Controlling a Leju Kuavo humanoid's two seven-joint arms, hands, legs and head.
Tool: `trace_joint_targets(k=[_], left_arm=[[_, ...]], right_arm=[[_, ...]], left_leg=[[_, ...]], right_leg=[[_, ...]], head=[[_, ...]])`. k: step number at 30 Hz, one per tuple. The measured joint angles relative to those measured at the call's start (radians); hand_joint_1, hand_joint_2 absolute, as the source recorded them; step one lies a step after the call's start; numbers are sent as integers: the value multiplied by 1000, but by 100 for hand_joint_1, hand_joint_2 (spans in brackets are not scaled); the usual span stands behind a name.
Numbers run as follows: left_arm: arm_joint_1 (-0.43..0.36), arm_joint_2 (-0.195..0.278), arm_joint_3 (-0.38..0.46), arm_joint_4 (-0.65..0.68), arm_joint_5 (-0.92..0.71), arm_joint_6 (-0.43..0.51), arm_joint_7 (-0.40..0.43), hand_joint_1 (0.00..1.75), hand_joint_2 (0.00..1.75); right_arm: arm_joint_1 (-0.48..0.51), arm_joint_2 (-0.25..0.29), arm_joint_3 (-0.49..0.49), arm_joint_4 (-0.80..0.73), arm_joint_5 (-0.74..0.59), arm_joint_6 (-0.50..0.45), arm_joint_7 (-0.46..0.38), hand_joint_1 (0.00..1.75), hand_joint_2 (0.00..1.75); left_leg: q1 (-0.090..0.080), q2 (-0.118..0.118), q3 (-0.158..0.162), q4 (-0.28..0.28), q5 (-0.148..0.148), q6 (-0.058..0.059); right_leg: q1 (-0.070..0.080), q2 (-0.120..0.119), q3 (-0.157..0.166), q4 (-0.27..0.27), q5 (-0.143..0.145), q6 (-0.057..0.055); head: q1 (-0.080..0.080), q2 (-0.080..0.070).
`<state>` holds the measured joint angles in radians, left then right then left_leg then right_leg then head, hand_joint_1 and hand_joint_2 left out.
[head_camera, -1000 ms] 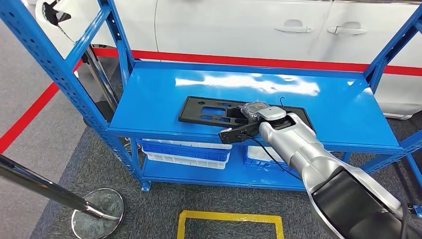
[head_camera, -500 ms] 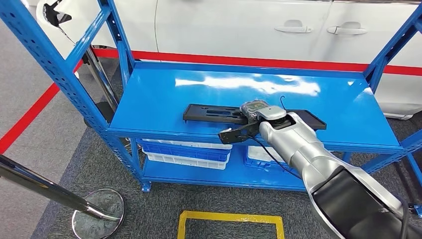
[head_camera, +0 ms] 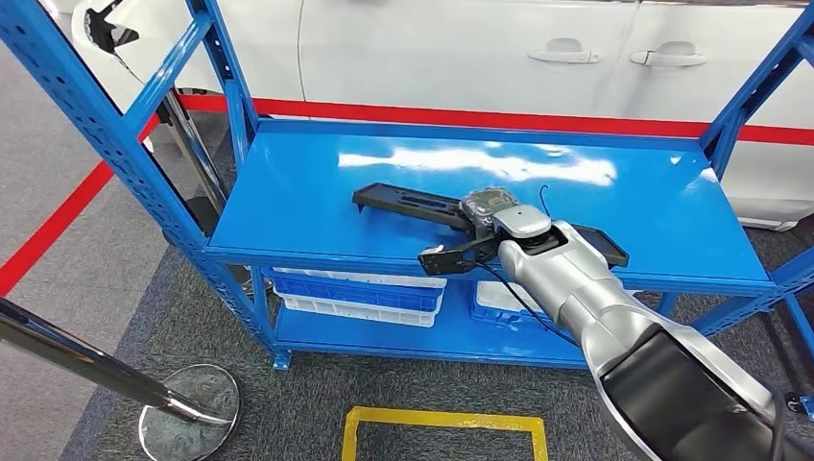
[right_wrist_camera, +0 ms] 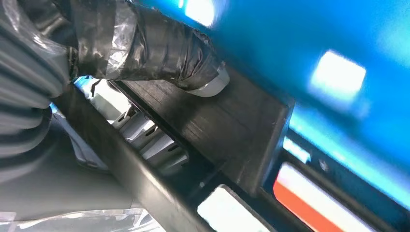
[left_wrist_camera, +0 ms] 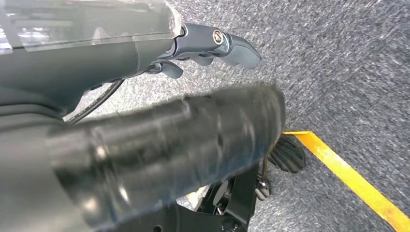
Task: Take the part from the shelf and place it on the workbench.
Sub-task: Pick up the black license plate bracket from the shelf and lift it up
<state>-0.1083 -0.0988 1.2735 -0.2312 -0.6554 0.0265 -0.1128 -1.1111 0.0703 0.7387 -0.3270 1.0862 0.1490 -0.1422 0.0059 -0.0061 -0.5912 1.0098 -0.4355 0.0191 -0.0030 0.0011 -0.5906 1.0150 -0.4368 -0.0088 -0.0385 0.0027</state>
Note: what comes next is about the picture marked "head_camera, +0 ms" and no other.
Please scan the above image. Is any black plastic panel part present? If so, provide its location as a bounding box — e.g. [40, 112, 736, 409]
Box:
[351, 182, 631, 269]

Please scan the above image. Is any white plastic bin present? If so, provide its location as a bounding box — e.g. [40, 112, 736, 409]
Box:
[475, 280, 548, 314]
[279, 293, 440, 328]
[272, 267, 447, 289]

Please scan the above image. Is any chrome stanchion post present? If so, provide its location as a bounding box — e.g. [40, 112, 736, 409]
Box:
[0, 297, 243, 461]
[159, 88, 228, 211]

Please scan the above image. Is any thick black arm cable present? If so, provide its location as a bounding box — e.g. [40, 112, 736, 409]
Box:
[756, 375, 791, 461]

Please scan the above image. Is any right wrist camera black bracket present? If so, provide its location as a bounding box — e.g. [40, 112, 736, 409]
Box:
[418, 231, 504, 277]

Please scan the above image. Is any red barrier belt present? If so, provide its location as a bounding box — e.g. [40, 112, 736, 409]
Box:
[178, 93, 814, 146]
[0, 114, 160, 297]

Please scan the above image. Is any blue metal shelf rack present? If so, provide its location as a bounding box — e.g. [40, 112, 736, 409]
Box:
[0, 0, 814, 374]

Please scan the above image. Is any white car door handle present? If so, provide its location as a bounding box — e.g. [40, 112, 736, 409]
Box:
[629, 40, 707, 68]
[527, 37, 602, 65]

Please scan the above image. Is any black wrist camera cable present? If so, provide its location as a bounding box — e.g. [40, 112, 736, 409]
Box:
[467, 257, 580, 348]

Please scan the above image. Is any white car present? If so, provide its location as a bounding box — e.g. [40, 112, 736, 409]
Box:
[37, 0, 814, 231]

